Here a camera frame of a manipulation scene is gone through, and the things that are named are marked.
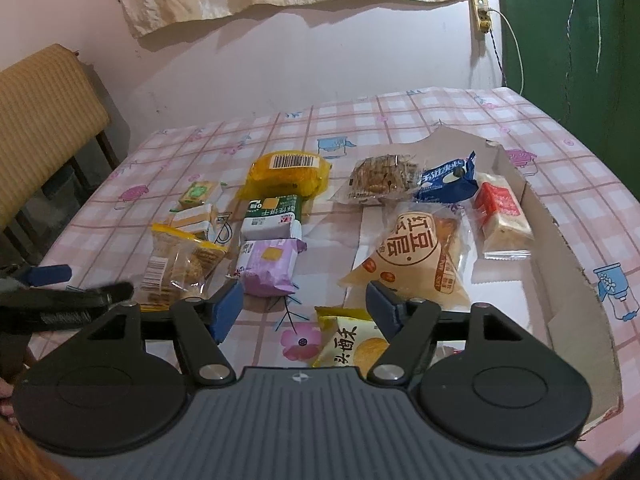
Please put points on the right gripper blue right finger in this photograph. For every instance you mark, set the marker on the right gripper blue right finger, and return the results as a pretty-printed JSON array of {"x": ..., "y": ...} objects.
[{"x": 408, "y": 327}]

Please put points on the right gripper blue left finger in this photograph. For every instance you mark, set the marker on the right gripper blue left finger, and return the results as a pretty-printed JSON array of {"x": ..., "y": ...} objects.
[{"x": 200, "y": 326}]

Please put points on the purple snack packet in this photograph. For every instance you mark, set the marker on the purple snack packet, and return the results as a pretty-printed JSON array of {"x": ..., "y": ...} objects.
[{"x": 265, "y": 268}]

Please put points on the green door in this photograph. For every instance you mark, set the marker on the green door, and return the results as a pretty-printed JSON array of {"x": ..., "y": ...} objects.
[{"x": 578, "y": 61}]

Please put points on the clear brown cracker bag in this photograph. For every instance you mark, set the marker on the clear brown cracker bag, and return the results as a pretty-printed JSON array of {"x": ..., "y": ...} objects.
[{"x": 375, "y": 179}]

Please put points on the yellow chip packet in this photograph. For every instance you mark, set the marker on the yellow chip packet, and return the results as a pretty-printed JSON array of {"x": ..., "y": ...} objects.
[{"x": 349, "y": 337}]

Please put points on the torn cardboard box tray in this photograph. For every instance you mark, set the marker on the torn cardboard box tray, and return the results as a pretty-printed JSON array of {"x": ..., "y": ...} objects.
[{"x": 548, "y": 293}]

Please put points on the green white snack packet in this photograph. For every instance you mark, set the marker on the green white snack packet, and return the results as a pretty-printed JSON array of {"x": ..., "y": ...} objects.
[{"x": 273, "y": 218}]

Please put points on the woven back wooden chair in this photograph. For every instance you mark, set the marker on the woven back wooden chair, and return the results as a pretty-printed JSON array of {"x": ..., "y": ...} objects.
[{"x": 49, "y": 111}]

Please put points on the yellow cake packet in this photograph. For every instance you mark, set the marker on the yellow cake packet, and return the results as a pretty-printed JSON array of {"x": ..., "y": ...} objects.
[{"x": 285, "y": 173}]

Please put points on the blue sandwich cookie packet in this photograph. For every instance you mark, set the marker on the blue sandwich cookie packet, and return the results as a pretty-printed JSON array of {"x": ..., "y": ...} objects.
[{"x": 449, "y": 183}]

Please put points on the yellow edged cookie bag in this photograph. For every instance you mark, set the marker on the yellow edged cookie bag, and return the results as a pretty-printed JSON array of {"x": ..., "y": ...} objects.
[{"x": 178, "y": 268}]

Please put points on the red white snack packet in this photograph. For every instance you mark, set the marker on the red white snack packet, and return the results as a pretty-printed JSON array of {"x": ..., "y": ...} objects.
[{"x": 507, "y": 234}]

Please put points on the small orange white packet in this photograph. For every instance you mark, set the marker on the small orange white packet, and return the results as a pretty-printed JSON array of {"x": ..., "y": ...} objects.
[{"x": 199, "y": 221}]

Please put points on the person's left hand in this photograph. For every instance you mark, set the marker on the person's left hand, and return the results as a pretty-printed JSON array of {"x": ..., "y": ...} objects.
[{"x": 20, "y": 458}]

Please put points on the yellowed wall socket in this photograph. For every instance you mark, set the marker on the yellowed wall socket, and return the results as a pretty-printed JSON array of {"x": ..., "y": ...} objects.
[{"x": 481, "y": 16}]

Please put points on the red bean bread packet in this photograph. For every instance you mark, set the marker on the red bean bread packet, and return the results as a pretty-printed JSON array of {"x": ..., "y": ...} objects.
[{"x": 419, "y": 256}]

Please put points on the small green biscuit packet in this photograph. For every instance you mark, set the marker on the small green biscuit packet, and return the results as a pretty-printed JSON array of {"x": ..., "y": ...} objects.
[{"x": 200, "y": 193}]

